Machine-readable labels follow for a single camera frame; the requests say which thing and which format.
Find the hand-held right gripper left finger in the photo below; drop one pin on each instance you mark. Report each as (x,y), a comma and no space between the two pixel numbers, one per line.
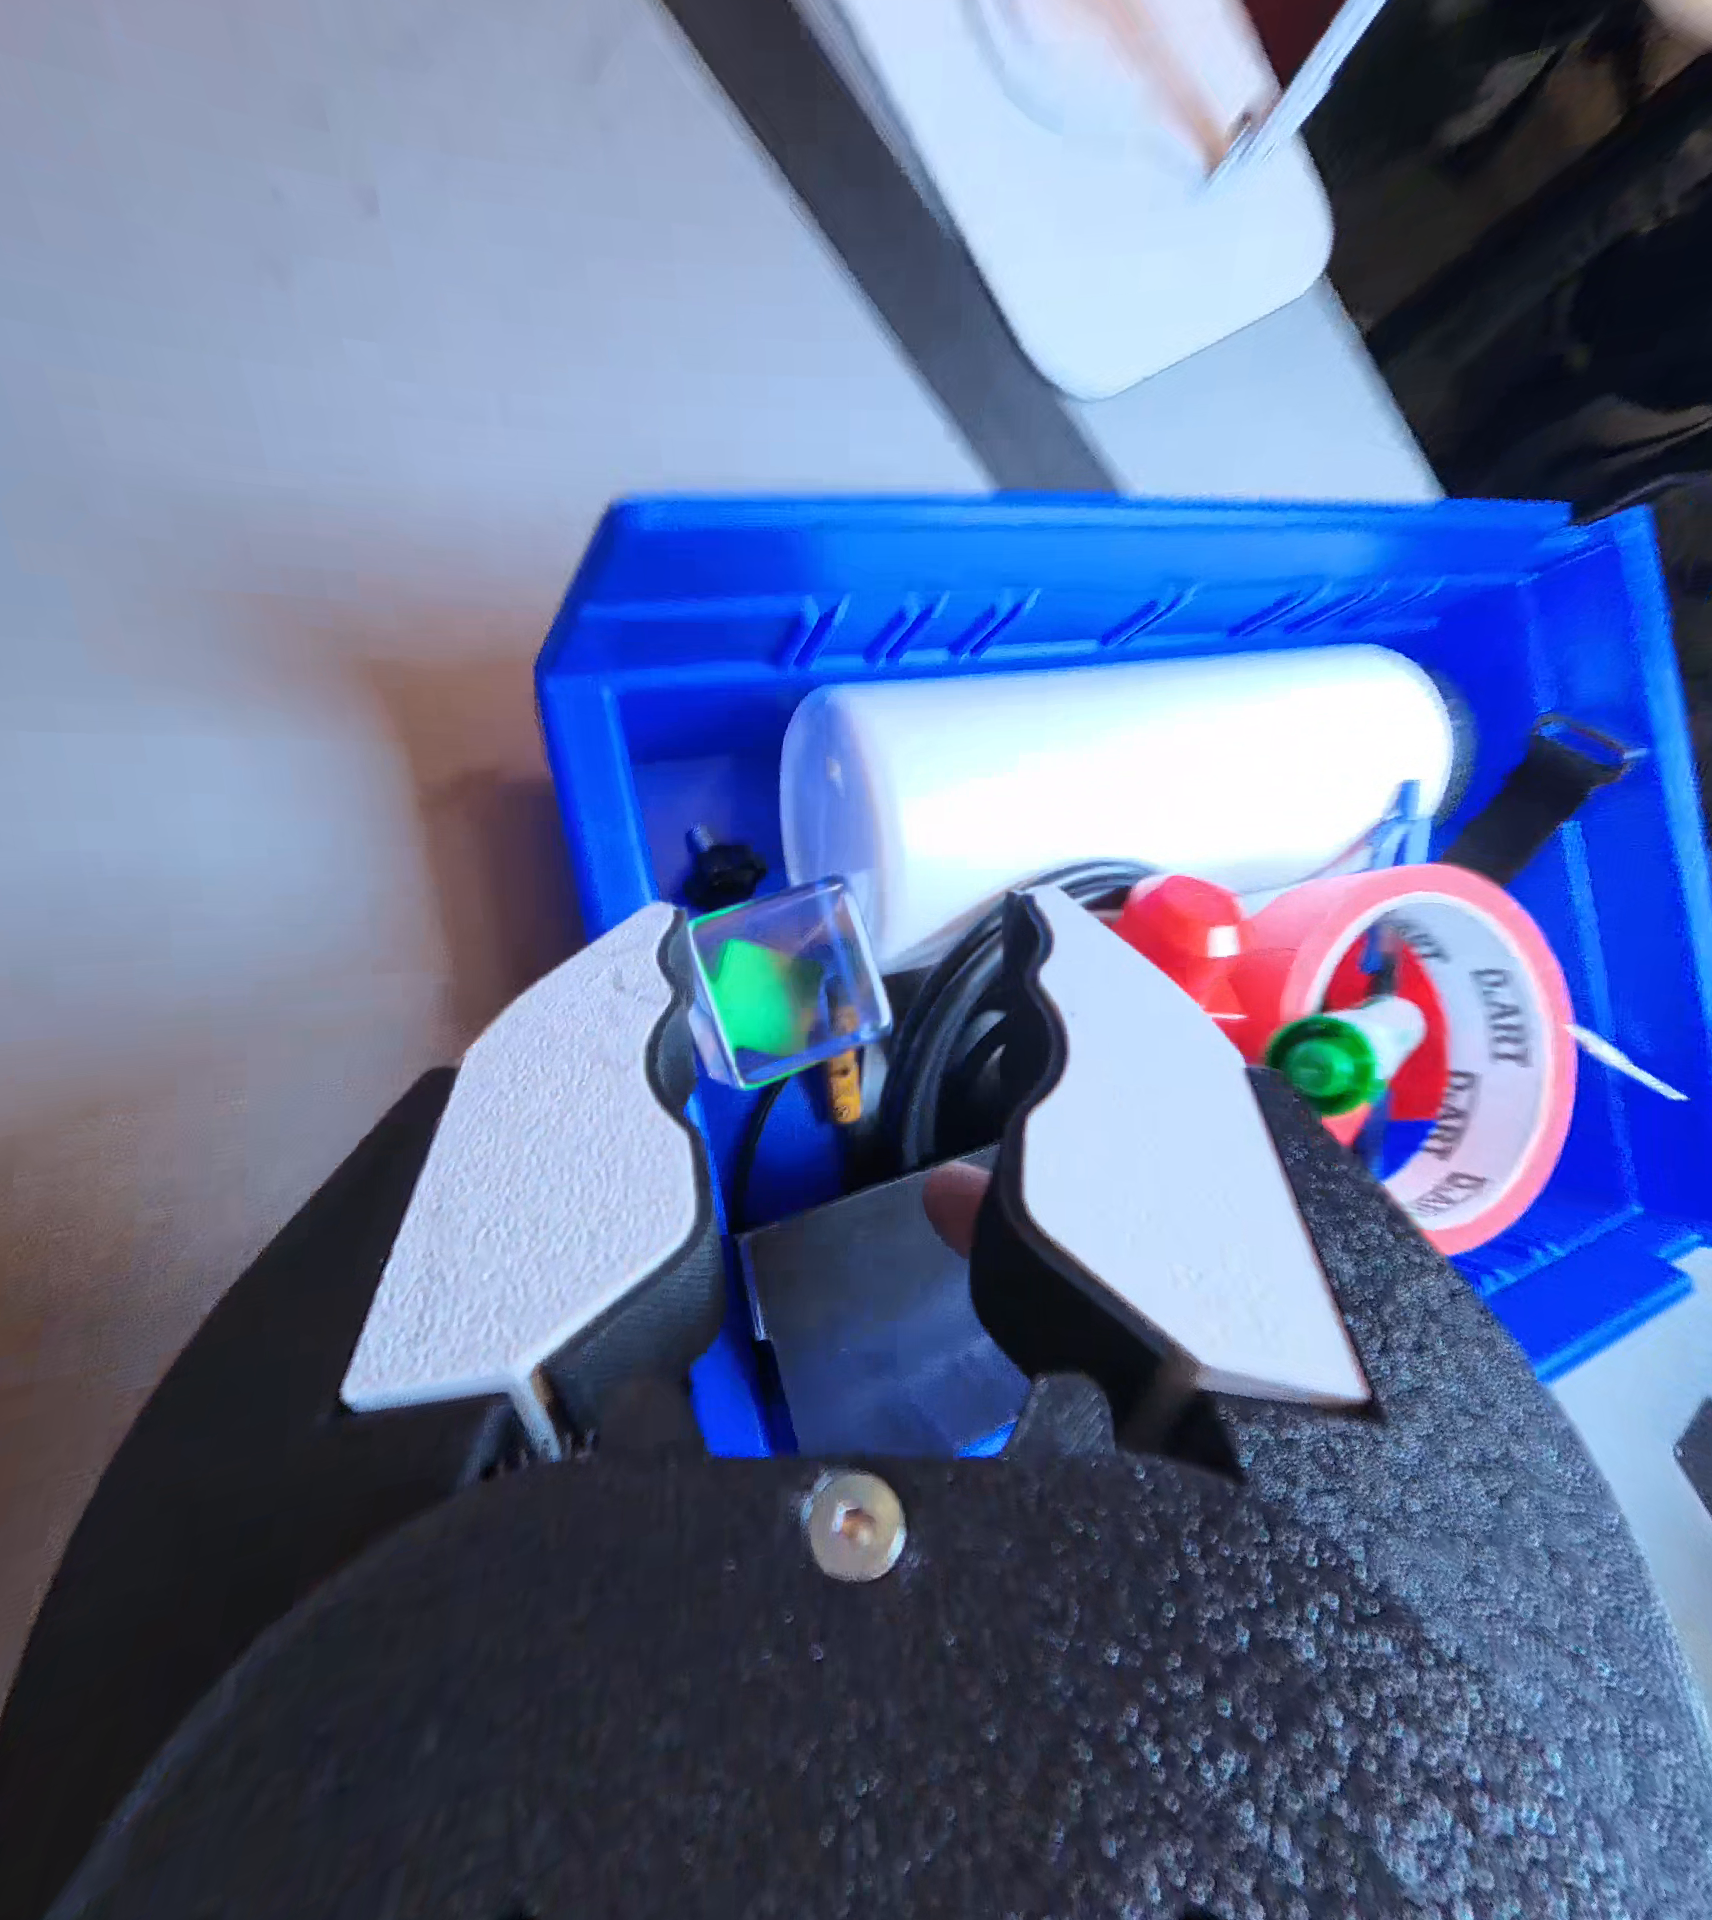
(541,1200)

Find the red plastic block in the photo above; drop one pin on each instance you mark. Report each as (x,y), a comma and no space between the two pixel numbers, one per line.
(1415,960)

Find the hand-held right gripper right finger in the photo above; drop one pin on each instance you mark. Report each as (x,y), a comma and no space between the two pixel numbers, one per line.
(1170,1215)

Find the blue storage bin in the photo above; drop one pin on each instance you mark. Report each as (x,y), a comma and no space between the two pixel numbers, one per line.
(1097,570)

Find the white cylinder roll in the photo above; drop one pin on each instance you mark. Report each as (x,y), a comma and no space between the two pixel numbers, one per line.
(1097,764)

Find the red dome cap block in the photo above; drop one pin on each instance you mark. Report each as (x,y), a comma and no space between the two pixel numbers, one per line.
(1179,939)

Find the small clear plastic box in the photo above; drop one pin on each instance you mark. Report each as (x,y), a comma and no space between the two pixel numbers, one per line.
(810,930)

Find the black board book stand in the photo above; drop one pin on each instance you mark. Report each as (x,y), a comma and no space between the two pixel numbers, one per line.
(1097,195)

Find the black orange battery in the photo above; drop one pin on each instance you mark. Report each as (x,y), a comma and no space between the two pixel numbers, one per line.
(847,1072)

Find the small black plastic part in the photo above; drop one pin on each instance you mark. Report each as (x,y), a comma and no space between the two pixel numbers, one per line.
(724,866)

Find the blue gel pen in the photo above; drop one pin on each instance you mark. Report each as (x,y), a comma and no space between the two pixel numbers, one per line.
(1401,823)

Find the green marker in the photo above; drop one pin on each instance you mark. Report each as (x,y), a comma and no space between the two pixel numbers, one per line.
(1329,1058)

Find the small green block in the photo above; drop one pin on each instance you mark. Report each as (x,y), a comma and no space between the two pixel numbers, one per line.
(766,999)

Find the red masking tape roll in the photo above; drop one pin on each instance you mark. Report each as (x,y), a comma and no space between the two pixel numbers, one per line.
(1525,1034)

